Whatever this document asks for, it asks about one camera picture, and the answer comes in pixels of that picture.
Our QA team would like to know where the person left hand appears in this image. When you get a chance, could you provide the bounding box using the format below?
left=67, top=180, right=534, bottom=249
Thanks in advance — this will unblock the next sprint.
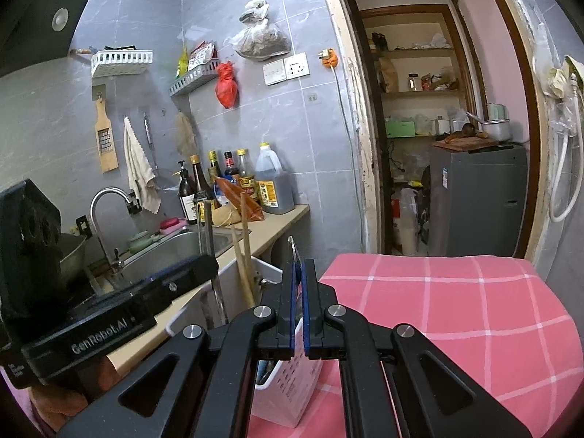
left=29, top=357, right=122, bottom=437

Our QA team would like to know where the chrome faucet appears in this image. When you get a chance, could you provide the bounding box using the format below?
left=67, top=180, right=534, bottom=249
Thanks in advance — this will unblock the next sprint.
left=89, top=186, right=142, bottom=270

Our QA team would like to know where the white perforated utensil basket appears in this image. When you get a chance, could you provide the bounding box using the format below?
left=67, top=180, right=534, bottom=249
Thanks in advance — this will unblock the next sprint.
left=163, top=254, right=328, bottom=429

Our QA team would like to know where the pink plaid tablecloth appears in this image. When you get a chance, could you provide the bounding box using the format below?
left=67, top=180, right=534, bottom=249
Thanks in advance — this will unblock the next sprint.
left=245, top=252, right=584, bottom=438

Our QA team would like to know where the hanging white towel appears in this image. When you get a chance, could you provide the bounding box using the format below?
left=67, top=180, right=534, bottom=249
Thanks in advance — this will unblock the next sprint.
left=123, top=116, right=161, bottom=214

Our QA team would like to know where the orange snack pouch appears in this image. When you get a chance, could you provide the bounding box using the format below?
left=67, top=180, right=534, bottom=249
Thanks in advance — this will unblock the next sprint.
left=216, top=177, right=264, bottom=222

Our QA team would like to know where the wooden grater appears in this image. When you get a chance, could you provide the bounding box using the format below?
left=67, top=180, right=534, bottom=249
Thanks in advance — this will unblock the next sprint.
left=94, top=96, right=119, bottom=173

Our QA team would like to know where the large oil jug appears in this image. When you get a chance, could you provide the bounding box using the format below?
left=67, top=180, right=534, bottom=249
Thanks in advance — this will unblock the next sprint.
left=255, top=142, right=294, bottom=215

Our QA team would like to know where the grey washing machine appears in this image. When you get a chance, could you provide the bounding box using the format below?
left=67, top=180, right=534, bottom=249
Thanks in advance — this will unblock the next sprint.
left=429, top=143, right=527, bottom=257

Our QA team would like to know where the red plastic bag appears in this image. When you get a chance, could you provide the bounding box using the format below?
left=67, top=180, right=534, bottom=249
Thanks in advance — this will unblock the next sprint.
left=215, top=61, right=239, bottom=109

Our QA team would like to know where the white pot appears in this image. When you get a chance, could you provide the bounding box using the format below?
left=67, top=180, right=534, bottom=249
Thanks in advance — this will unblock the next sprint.
left=480, top=120, right=513, bottom=142

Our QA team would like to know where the bag of dried goods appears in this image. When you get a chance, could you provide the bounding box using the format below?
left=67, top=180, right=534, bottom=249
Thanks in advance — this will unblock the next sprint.
left=227, top=0, right=292, bottom=61

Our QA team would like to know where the grey wall shelf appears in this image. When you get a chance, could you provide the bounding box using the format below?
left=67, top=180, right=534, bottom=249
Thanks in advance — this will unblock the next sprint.
left=169, top=58, right=220, bottom=97

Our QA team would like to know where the white wall basket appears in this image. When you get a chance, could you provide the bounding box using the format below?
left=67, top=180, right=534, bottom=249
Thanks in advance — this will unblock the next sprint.
left=91, top=50, right=153, bottom=78

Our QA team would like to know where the white wall socket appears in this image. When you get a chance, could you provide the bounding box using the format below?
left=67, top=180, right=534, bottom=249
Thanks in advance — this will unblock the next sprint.
left=262, top=53, right=310, bottom=86

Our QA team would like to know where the white hose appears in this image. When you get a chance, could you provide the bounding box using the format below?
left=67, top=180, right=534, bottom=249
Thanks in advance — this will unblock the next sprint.
left=546, top=100, right=584, bottom=224

